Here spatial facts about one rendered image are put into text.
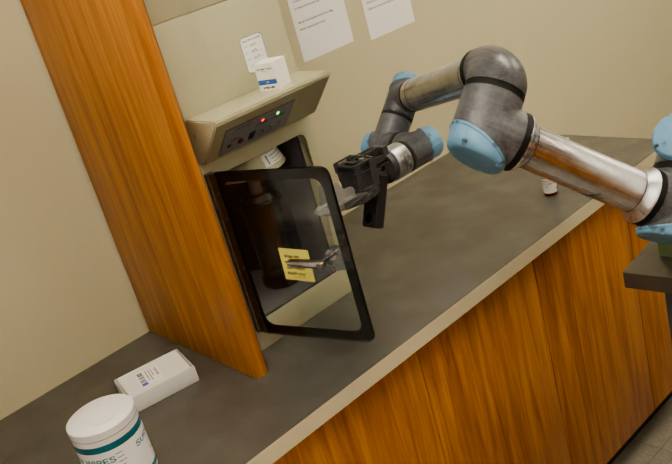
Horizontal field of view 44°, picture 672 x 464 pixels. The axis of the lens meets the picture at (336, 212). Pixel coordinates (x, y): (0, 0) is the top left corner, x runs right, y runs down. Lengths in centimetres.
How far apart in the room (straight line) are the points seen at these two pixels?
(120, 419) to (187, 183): 47
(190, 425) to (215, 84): 72
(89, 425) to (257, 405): 35
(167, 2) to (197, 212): 43
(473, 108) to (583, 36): 209
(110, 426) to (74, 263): 65
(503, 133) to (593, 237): 93
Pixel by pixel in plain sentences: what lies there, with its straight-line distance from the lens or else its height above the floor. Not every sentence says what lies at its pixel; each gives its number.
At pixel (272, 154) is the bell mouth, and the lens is 193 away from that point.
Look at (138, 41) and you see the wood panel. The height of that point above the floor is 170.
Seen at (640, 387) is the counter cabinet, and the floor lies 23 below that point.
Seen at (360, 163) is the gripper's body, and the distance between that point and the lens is 168.
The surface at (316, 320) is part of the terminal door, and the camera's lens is 180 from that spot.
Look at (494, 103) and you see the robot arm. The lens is 154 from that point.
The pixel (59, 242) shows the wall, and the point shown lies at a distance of 213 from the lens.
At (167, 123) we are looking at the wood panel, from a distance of 165.
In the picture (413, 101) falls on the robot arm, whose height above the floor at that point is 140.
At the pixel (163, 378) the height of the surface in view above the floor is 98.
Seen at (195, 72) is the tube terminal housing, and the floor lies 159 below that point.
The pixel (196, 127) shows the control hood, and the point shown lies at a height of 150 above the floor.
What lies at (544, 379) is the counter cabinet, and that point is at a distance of 233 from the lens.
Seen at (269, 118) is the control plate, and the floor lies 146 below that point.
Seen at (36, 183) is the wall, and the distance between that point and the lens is 210.
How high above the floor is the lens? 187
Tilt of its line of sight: 21 degrees down
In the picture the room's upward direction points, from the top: 16 degrees counter-clockwise
